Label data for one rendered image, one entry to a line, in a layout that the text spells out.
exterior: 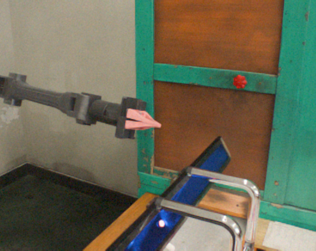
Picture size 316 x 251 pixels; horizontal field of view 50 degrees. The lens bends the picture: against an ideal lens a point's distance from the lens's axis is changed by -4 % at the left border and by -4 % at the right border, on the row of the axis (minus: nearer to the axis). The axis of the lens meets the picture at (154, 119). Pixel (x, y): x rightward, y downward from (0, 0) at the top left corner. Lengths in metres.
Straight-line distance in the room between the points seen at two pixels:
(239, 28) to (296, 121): 0.33
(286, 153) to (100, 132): 1.69
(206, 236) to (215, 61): 0.57
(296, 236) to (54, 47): 2.11
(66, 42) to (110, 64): 0.40
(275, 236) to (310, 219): 0.14
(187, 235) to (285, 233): 0.32
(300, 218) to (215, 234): 0.29
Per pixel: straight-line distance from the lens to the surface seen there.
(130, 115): 0.83
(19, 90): 1.20
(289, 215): 1.26
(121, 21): 2.31
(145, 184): 1.41
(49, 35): 2.74
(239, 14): 1.12
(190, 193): 0.78
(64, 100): 1.01
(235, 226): 0.64
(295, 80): 1.10
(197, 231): 1.24
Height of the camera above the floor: 1.48
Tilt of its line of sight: 19 degrees down
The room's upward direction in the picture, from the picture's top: straight up
